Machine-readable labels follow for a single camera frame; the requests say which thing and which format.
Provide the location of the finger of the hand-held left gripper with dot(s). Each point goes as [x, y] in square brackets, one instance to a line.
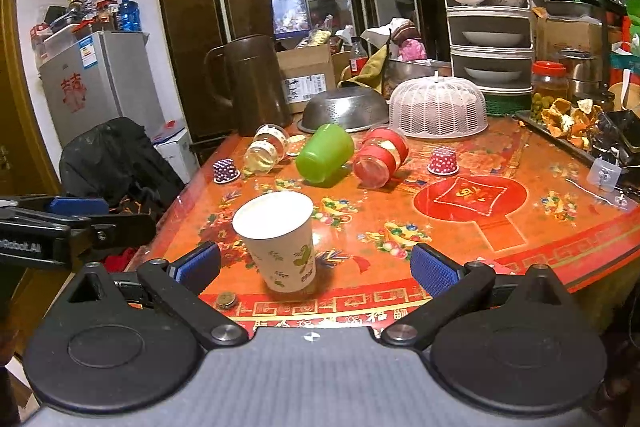
[77, 205]
[120, 229]

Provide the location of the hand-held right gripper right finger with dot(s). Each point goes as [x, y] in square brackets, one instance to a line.
[434, 271]

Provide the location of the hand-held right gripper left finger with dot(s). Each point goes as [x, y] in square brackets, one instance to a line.
[197, 263]

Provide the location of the green plastic cup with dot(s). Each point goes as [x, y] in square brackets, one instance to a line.
[325, 152]

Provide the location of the white leaf-print paper cup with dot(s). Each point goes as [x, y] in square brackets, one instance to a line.
[282, 252]

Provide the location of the coin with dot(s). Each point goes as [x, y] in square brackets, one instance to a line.
[226, 300]

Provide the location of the red floral tablecloth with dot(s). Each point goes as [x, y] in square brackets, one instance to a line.
[500, 227]

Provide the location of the white carton box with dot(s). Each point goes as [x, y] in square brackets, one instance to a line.
[175, 152]

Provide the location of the purple dotted cupcake liner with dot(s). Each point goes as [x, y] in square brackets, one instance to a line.
[225, 171]

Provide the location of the red-rimmed dotted cupcake liner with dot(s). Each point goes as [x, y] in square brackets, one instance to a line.
[442, 161]

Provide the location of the wooden door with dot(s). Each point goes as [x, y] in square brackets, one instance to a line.
[20, 107]

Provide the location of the silver refrigerator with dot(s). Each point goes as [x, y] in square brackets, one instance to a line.
[100, 87]

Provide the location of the red-banded glass jar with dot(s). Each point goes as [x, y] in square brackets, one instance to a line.
[382, 157]

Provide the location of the yellow-label glass jar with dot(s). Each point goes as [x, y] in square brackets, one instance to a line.
[265, 149]

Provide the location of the white mesh food cover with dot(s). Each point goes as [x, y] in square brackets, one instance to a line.
[437, 109]

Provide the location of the green woven basket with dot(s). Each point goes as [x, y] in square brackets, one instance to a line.
[507, 104]

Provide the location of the stainless steel colander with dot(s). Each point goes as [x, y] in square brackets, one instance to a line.
[345, 107]

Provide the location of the brown plastic pitcher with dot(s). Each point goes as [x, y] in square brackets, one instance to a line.
[255, 82]

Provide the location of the small clear plastic box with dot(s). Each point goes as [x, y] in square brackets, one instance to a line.
[604, 174]

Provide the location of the stainless steel basin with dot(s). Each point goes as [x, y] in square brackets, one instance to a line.
[412, 74]

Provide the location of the blue plastic water bottle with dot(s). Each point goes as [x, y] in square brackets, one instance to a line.
[129, 14]

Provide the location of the tray of dried orange peels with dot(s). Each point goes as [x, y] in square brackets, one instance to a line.
[565, 122]

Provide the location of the white plate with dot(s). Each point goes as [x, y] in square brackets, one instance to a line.
[492, 38]
[492, 74]

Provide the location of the olive green cloth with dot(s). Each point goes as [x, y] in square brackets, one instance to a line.
[367, 74]

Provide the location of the cardboard box with label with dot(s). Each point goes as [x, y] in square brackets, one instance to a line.
[307, 77]

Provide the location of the pink cloth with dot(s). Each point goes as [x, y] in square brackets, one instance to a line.
[414, 50]

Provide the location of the red-lid glass jar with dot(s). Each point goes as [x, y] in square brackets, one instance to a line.
[550, 82]

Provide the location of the red-label soda bottle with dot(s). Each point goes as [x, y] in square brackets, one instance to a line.
[357, 59]

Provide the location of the stainless steel kettle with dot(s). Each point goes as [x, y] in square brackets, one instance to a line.
[582, 72]

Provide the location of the white tiered dish rack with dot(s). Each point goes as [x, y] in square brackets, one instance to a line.
[487, 19]

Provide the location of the large brown cardboard box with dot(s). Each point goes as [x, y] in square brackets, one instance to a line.
[565, 39]

